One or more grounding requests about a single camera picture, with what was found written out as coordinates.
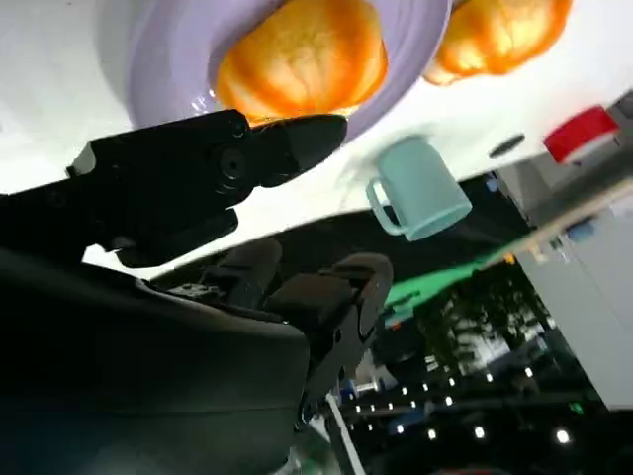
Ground green cloth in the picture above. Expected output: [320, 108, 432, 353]
[383, 256, 515, 318]

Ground black backdrop curtain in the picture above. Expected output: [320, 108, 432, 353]
[147, 180, 538, 298]

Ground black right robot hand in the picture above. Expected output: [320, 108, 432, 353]
[0, 108, 396, 475]

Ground pale green mug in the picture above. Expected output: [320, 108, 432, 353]
[364, 136, 473, 242]

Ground orange white toy bread roll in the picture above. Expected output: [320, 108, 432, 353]
[422, 0, 574, 86]
[215, 0, 390, 123]

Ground black table cable grommet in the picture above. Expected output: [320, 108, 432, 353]
[488, 134, 525, 159]

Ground red box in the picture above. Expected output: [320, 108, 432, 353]
[542, 104, 620, 164]

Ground lilac plate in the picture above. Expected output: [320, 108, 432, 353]
[127, 0, 454, 144]

